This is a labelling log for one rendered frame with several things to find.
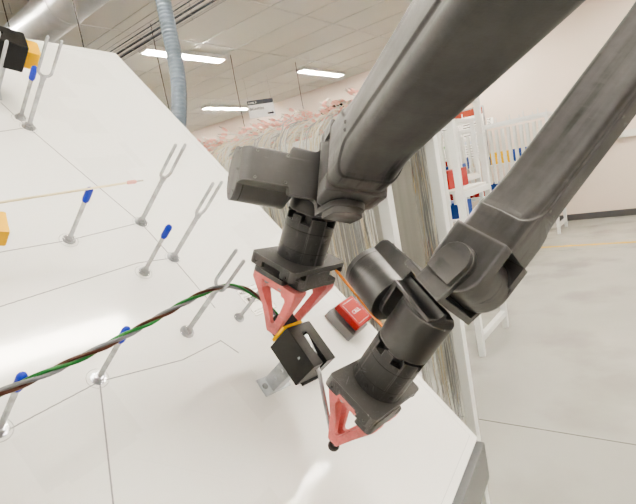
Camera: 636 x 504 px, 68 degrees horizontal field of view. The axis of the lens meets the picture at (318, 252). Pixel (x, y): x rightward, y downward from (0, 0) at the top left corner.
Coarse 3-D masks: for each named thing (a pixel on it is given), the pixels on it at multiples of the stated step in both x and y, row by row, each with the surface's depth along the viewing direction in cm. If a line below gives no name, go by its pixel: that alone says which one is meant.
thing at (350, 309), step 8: (352, 296) 78; (344, 304) 75; (352, 304) 76; (360, 304) 78; (344, 312) 74; (352, 312) 75; (360, 312) 76; (352, 320) 73; (360, 320) 74; (368, 320) 77
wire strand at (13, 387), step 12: (216, 288) 52; (192, 300) 49; (168, 312) 46; (144, 324) 44; (120, 336) 41; (96, 348) 39; (108, 348) 40; (72, 360) 37; (84, 360) 38; (48, 372) 36; (12, 384) 33; (24, 384) 34; (0, 396) 33
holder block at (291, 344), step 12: (300, 324) 56; (288, 336) 55; (300, 336) 55; (312, 336) 56; (276, 348) 56; (288, 348) 55; (300, 348) 54; (312, 348) 55; (324, 348) 56; (288, 360) 55; (300, 360) 54; (312, 360) 53; (324, 360) 55; (288, 372) 55; (300, 372) 54; (312, 372) 54
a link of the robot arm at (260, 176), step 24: (240, 168) 46; (264, 168) 46; (288, 168) 47; (312, 168) 48; (240, 192) 47; (264, 192) 48; (288, 192) 46; (312, 192) 47; (336, 216) 45; (360, 216) 44
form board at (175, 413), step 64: (64, 64) 84; (0, 128) 64; (64, 128) 72; (128, 128) 81; (0, 192) 56; (128, 192) 70; (192, 192) 79; (0, 256) 50; (64, 256) 55; (128, 256) 61; (192, 256) 68; (0, 320) 46; (64, 320) 49; (128, 320) 54; (256, 320) 66; (320, 320) 74; (0, 384) 42; (64, 384) 45; (128, 384) 48; (192, 384) 53; (256, 384) 58; (0, 448) 38; (64, 448) 41; (128, 448) 44; (192, 448) 48; (256, 448) 52; (320, 448) 57; (384, 448) 63; (448, 448) 70
